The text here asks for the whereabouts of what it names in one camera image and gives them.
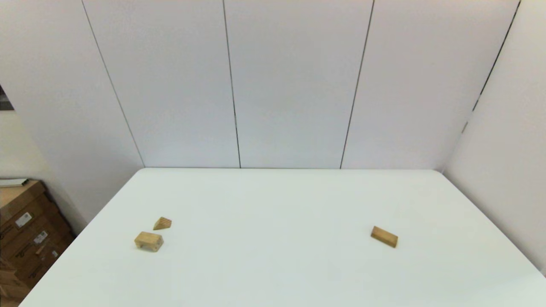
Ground rectangular wooden building block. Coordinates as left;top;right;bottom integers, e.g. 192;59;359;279
371;226;398;248

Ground arched wooden building block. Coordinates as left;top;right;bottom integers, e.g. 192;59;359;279
134;232;164;252

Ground stacked cardboard boxes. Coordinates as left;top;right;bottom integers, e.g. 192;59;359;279
0;194;76;290

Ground plain brown cardboard box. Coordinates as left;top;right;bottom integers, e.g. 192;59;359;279
0;180;46;224

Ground small brown cardboard box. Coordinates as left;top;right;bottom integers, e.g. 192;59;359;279
0;262;31;307

